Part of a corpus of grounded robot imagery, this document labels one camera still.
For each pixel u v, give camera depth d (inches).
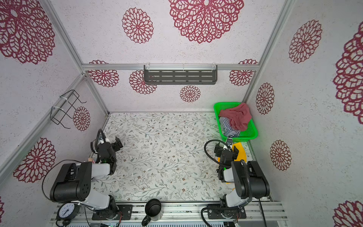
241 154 37.0
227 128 41.8
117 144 33.5
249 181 16.9
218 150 32.9
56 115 28.6
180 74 37.3
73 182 17.9
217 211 29.7
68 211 28.3
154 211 29.3
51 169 28.7
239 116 43.1
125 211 28.8
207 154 29.3
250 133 40.2
